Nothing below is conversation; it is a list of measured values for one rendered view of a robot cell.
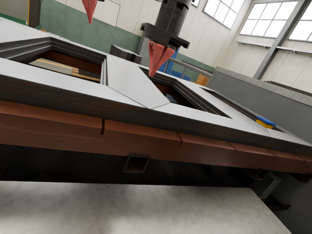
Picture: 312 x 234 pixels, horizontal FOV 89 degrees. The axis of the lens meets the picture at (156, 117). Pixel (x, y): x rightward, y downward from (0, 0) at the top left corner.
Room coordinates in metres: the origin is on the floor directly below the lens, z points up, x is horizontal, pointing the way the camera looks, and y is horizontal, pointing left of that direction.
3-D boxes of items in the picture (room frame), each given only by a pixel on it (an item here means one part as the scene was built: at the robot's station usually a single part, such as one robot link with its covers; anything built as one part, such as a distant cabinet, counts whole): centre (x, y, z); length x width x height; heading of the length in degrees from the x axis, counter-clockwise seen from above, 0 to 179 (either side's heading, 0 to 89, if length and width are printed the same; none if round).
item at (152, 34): (0.39, 0.06, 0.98); 0.07 x 0.07 x 0.09; 25
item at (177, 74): (5.66, -0.25, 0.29); 0.61 x 0.43 x 0.57; 33
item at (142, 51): (8.83, 1.64, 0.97); 1.00 x 0.49 x 1.95; 124
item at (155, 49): (0.40, 0.04, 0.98); 0.07 x 0.07 x 0.09; 25
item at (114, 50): (5.23, 1.64, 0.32); 1.20 x 0.80 x 0.65; 40
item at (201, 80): (9.16, -1.87, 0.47); 1.32 x 0.80 x 0.95; 34
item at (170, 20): (0.39, 0.05, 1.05); 0.10 x 0.07 x 0.07; 115
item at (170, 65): (9.44, 0.73, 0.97); 1.00 x 0.49 x 1.95; 124
